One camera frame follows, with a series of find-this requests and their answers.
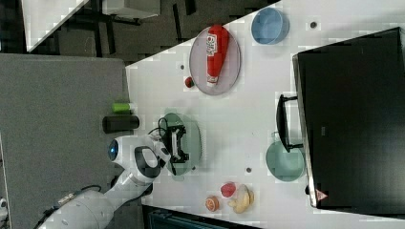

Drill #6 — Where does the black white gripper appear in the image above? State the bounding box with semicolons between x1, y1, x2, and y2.
155;125;189;163

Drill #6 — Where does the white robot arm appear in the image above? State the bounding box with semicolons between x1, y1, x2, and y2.
34;125;186;229

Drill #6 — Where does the small red strawberry toy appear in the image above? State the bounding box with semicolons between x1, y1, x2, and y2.
184;76;194;88

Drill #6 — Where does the green plastic bottle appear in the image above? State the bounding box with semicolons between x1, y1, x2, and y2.
112;103;135;113

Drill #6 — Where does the black cylinder container upper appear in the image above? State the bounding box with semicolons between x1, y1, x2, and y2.
102;114;139;134

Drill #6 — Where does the red green strawberry toy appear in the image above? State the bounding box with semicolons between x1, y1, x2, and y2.
221;182;236;198

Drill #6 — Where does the orange slice toy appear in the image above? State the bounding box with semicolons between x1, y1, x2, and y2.
205;197;220;212

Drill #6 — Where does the grey round plate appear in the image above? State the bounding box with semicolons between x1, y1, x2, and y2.
189;28;241;95

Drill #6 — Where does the red ketchup bottle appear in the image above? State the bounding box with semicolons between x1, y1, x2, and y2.
205;25;229;87

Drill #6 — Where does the mint green mug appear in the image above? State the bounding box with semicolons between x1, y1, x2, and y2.
266;132;306;182

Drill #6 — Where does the blue plastic cup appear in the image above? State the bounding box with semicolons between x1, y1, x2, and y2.
251;8;289;45

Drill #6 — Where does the silver black toaster oven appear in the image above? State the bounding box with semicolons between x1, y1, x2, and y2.
276;28;405;218

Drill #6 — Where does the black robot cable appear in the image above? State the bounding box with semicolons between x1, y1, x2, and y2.
147;116;178;177

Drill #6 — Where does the blue metal frame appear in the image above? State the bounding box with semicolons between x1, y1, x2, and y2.
142;205;258;229

